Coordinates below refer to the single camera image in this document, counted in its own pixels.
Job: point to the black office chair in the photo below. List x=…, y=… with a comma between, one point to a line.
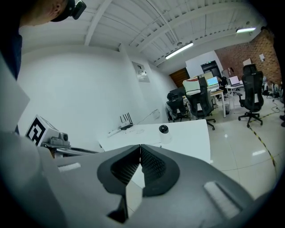
x=201, y=104
x=177, y=107
x=252, y=89

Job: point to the small black round device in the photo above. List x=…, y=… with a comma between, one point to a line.
x=165, y=135

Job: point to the wood-top office desk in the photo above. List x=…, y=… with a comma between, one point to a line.
x=219, y=91

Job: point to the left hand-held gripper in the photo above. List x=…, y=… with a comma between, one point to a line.
x=35, y=131

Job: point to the ceiling tube light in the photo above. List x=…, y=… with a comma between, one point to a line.
x=246, y=30
x=179, y=50

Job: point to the grey waste bin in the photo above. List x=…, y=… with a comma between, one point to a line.
x=227, y=109

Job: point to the heap of robot parts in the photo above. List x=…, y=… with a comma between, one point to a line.
x=272, y=89

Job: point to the wall poster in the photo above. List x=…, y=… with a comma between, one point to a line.
x=140, y=73

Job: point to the yellow-black floor tape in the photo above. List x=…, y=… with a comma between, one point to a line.
x=262, y=142

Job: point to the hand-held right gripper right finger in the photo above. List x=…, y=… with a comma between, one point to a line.
x=189, y=173

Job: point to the person's head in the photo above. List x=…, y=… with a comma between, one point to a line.
x=40, y=11

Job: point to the white wall-mounted box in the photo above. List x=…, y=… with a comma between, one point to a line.
x=156, y=114

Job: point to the brown door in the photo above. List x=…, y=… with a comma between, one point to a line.
x=179, y=78

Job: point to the black plastic clip-on device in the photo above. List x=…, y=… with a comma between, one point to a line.
x=76, y=10

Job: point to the person's dark blue shirt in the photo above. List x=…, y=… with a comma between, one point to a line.
x=11, y=55

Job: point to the open laptop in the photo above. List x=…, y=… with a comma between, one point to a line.
x=234, y=80

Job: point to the black router with antennas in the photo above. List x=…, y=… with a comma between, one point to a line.
x=125, y=127

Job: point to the white office desk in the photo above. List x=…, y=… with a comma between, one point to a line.
x=232, y=87

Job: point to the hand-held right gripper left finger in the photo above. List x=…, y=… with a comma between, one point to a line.
x=84, y=178

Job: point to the lit computer monitor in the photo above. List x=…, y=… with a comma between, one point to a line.
x=212, y=81

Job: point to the cream striped garment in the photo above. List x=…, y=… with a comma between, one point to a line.
x=191, y=86

